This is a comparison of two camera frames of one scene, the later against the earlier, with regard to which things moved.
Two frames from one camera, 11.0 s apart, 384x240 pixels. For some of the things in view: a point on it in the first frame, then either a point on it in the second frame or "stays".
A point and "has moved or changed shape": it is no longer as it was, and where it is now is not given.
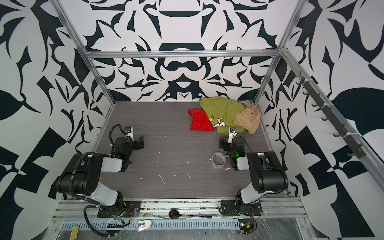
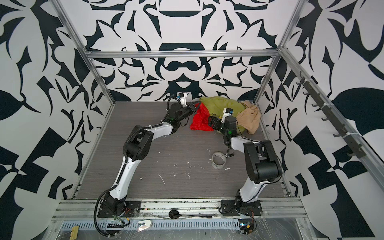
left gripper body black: x=136 y=145 to x=188 y=111
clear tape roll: x=218 y=160 stays
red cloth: x=200 y=120 has moved or changed shape
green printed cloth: x=221 y=113 stays
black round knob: x=174 y=214 stays
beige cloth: x=248 y=117 stays
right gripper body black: x=227 y=145 to x=220 y=126
